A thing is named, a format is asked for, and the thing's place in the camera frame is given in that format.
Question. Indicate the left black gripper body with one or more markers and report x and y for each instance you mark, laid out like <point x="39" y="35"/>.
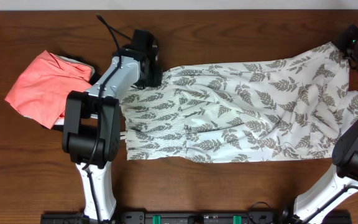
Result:
<point x="152" y="77"/>

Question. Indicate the black garment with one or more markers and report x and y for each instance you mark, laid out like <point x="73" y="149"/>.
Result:
<point x="95" y="73"/>

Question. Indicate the white fern print dress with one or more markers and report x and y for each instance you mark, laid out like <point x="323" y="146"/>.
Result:
<point x="289" y="109"/>

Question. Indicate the pink garment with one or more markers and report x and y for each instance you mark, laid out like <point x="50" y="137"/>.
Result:
<point x="41" y="91"/>

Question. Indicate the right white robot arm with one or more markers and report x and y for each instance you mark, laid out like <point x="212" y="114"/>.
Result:
<point x="318" y="204"/>

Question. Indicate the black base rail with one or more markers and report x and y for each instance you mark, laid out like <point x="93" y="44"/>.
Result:
<point x="256" y="215"/>

